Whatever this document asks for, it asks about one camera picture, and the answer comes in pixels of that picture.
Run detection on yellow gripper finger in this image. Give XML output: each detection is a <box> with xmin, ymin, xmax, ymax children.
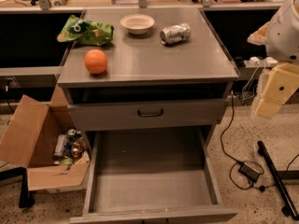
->
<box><xmin>254</xmin><ymin>63</ymin><xmax>299</xmax><ymax>119</ymax></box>
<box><xmin>247</xmin><ymin>22</ymin><xmax>269</xmax><ymax>46</ymax></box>

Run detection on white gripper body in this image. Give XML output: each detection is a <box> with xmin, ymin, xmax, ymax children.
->
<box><xmin>265</xmin><ymin>0</ymin><xmax>299</xmax><ymax>63</ymax></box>

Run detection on orange ball fruit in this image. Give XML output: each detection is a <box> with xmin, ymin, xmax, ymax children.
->
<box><xmin>84</xmin><ymin>49</ymin><xmax>107</xmax><ymax>75</ymax></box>

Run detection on grey middle drawer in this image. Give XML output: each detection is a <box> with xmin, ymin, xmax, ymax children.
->
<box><xmin>68</xmin><ymin>99</ymin><xmax>227</xmax><ymax>132</ymax></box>

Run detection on grey drawer cabinet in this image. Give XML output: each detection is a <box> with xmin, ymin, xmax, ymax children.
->
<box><xmin>58</xmin><ymin>7</ymin><xmax>238</xmax><ymax>138</ymax></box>

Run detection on grey open bottom drawer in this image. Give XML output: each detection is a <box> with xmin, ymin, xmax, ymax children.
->
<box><xmin>70</xmin><ymin>127</ymin><xmax>238</xmax><ymax>224</ymax></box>

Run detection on white power strip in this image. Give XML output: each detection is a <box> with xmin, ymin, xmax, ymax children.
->
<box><xmin>249</xmin><ymin>57</ymin><xmax>278</xmax><ymax>66</ymax></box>

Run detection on crushed silver soda can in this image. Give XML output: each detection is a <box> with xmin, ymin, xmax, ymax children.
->
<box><xmin>160</xmin><ymin>23</ymin><xmax>192</xmax><ymax>46</ymax></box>

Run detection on black power adapter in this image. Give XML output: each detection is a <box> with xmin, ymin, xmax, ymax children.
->
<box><xmin>238</xmin><ymin>162</ymin><xmax>261</xmax><ymax>183</ymax></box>

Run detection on white paper bowl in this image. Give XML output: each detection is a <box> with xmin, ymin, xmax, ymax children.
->
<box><xmin>121</xmin><ymin>14</ymin><xmax>155</xmax><ymax>35</ymax></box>

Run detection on black metal stand leg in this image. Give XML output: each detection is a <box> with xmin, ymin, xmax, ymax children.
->
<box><xmin>257</xmin><ymin>141</ymin><xmax>299</xmax><ymax>221</ymax></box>

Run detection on green chip bag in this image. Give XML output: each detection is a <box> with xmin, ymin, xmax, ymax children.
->
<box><xmin>57</xmin><ymin>15</ymin><xmax>114</xmax><ymax>46</ymax></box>

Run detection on cans in cardboard box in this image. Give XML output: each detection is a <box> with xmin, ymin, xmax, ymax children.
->
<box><xmin>53</xmin><ymin>129</ymin><xmax>90</xmax><ymax>165</ymax></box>

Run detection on brown cardboard box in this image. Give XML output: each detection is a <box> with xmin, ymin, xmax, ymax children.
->
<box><xmin>0</xmin><ymin>87</ymin><xmax>89</xmax><ymax>193</ymax></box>

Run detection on black stool leg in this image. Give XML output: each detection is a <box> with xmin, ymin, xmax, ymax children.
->
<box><xmin>0</xmin><ymin>167</ymin><xmax>35</xmax><ymax>208</ymax></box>

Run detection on black power cable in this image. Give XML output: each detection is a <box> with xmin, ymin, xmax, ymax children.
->
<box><xmin>220</xmin><ymin>91</ymin><xmax>299</xmax><ymax>192</ymax></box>

